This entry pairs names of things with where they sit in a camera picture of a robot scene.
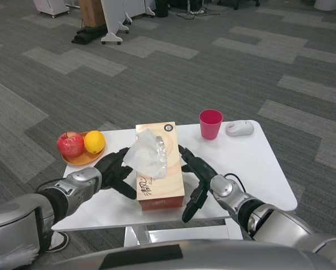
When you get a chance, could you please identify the red apple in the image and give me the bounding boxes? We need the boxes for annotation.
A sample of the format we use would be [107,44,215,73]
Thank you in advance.
[57,131,85,158]

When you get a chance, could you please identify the yellow orange fruit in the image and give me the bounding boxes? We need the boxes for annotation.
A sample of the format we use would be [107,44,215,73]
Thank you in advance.
[84,130,106,155]

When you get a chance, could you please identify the white fluffy object blue band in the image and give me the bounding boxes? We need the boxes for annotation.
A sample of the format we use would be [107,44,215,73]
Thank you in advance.
[0,244,39,268]

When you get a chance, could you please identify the orange plate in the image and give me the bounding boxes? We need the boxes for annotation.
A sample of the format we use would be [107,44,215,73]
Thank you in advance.
[61,131,106,167]

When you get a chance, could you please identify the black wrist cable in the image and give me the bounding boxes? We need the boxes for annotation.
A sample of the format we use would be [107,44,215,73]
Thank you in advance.
[223,173,247,194]

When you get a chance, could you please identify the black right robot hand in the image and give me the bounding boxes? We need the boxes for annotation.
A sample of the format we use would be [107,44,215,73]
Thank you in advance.
[178,145,217,223]

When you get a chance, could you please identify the white wheeled partition board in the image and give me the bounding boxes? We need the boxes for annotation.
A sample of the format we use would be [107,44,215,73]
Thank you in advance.
[100,0,156,46]

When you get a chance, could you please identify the black trash bin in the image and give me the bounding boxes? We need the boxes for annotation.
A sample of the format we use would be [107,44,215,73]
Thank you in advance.
[155,0,169,18]

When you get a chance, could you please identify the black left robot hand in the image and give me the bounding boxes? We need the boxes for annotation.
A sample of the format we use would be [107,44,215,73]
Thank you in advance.
[94,147,137,200]

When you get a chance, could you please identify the orange tissue box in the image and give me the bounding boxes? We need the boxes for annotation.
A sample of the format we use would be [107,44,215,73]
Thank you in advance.
[122,122,185,212]

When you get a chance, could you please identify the brown cardboard box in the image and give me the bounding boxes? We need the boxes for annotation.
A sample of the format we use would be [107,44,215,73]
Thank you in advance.
[79,0,106,28]

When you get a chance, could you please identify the black office chair base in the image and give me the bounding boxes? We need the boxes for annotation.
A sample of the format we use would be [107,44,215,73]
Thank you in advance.
[217,0,261,11]

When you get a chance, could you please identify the pink plastic cup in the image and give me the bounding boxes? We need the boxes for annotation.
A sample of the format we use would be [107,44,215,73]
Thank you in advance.
[199,109,223,141]

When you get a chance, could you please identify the black floor cables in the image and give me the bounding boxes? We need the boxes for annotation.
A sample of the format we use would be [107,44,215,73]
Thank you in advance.
[176,2,213,20]

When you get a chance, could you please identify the white computer mouse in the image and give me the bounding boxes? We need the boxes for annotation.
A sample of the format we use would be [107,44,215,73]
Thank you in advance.
[225,120,255,137]

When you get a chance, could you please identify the white table base frame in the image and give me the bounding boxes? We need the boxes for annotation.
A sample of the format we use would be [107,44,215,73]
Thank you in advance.
[123,219,244,248]

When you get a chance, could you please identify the white wheeled cabinet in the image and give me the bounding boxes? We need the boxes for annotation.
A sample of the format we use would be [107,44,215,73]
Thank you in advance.
[33,0,70,19]

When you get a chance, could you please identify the black bag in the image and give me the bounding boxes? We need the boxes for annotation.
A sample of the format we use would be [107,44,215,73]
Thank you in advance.
[71,25,108,45]

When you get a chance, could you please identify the black white sneaker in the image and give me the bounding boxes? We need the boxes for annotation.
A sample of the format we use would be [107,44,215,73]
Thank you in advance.
[45,232,69,253]

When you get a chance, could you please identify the silver robot chest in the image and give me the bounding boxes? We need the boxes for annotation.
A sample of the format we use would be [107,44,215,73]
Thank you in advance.
[52,238,336,270]

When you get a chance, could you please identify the white round column base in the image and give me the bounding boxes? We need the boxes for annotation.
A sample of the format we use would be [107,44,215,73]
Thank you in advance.
[313,0,336,11]

